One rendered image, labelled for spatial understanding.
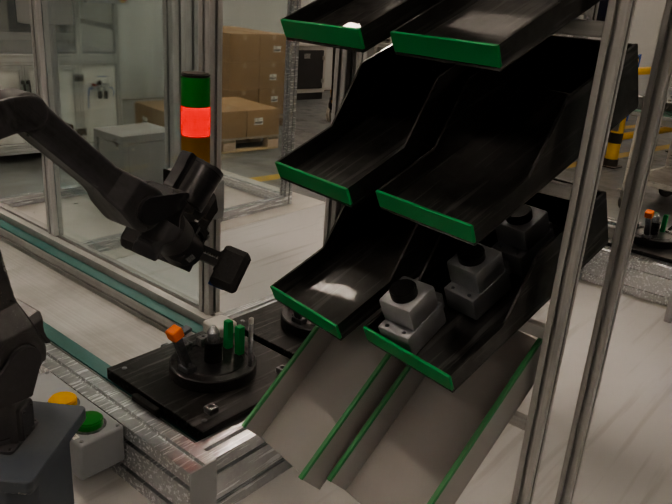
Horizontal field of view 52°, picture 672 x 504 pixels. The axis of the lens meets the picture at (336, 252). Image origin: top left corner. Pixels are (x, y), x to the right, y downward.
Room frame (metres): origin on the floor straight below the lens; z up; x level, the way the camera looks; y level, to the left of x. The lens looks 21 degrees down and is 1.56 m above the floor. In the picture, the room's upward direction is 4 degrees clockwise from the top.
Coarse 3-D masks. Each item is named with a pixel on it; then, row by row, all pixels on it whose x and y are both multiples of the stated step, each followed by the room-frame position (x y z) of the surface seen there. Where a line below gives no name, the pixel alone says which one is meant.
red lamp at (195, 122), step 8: (184, 112) 1.18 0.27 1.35; (192, 112) 1.17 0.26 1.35; (200, 112) 1.18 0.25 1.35; (208, 112) 1.19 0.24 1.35; (184, 120) 1.18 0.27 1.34; (192, 120) 1.17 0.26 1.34; (200, 120) 1.18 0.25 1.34; (208, 120) 1.19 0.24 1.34; (184, 128) 1.18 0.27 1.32; (192, 128) 1.17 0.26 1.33; (200, 128) 1.18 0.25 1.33; (208, 128) 1.19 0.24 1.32; (192, 136) 1.17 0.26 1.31; (200, 136) 1.18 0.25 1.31
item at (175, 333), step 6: (174, 324) 0.94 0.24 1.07; (168, 330) 0.92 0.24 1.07; (174, 330) 0.92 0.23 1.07; (180, 330) 0.92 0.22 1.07; (186, 330) 0.94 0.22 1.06; (168, 336) 0.92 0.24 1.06; (174, 336) 0.92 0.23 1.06; (180, 336) 0.92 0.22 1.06; (174, 342) 0.92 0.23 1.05; (180, 342) 0.93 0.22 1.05; (180, 348) 0.93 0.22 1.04; (186, 348) 0.94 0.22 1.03; (180, 354) 0.93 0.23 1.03; (186, 354) 0.94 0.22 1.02; (180, 360) 0.94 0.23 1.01; (186, 360) 0.94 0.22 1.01; (186, 366) 0.94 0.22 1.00
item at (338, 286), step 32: (352, 224) 0.88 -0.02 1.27; (384, 224) 0.90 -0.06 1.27; (416, 224) 0.78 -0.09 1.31; (320, 256) 0.85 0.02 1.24; (352, 256) 0.85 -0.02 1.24; (384, 256) 0.84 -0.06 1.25; (416, 256) 0.78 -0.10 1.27; (288, 288) 0.82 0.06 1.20; (320, 288) 0.80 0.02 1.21; (352, 288) 0.79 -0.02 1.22; (384, 288) 0.75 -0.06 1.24; (320, 320) 0.73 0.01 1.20; (352, 320) 0.72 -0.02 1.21
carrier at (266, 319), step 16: (272, 304) 1.25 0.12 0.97; (240, 320) 1.17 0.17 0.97; (256, 320) 1.18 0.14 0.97; (272, 320) 1.18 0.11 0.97; (288, 320) 1.15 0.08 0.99; (304, 320) 1.14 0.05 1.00; (256, 336) 1.12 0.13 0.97; (272, 336) 1.12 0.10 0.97; (288, 336) 1.12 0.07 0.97; (304, 336) 1.12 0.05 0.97; (288, 352) 1.07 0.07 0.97
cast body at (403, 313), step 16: (400, 288) 0.68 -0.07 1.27; (416, 288) 0.68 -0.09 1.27; (432, 288) 0.69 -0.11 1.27; (384, 304) 0.68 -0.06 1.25; (400, 304) 0.67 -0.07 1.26; (416, 304) 0.67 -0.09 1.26; (432, 304) 0.69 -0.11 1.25; (384, 320) 0.70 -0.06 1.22; (400, 320) 0.68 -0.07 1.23; (416, 320) 0.67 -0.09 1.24; (432, 320) 0.69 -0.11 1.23; (384, 336) 0.69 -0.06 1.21; (400, 336) 0.67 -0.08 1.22; (416, 336) 0.67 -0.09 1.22; (432, 336) 0.69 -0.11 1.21; (416, 352) 0.67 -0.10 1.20
